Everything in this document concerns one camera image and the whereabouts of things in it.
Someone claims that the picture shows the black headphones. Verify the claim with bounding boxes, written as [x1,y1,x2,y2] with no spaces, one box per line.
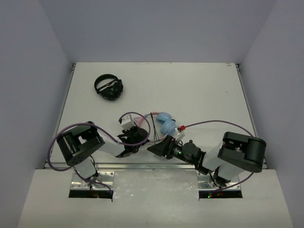
[94,74,124,101]

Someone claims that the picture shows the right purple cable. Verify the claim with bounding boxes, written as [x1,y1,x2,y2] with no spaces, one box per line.
[182,120,256,191]

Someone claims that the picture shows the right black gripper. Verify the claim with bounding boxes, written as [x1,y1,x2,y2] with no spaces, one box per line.
[148,135,195,165]

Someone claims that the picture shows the metal rail strip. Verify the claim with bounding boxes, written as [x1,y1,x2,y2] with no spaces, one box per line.
[45,162,198,170]

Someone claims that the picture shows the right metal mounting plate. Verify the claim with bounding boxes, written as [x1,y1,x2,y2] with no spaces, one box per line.
[197,172,241,191]

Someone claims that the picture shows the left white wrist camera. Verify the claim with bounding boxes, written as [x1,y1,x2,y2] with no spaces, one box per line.
[119,114,137,130]

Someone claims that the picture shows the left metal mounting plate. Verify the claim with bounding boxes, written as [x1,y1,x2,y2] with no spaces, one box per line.
[70,170,114,190]

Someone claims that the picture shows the thin black audio cable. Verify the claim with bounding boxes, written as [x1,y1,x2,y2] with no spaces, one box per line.
[151,114,160,143]

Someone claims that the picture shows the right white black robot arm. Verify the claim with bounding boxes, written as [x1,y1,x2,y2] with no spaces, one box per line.
[147,132,266,188]

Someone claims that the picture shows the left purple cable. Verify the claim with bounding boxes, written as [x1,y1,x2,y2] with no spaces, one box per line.
[45,112,153,190]

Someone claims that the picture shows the pink blue cat-ear headphones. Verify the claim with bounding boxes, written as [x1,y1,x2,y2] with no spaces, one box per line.
[144,112,181,143]

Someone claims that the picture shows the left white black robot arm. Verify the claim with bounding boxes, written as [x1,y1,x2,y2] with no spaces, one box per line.
[56,121,150,181]

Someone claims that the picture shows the purple cable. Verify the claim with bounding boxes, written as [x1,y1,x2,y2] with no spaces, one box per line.
[45,112,153,190]
[182,120,256,191]

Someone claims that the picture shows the metal mounting plate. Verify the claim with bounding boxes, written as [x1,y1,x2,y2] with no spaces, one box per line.
[70,170,114,190]
[197,172,241,191]

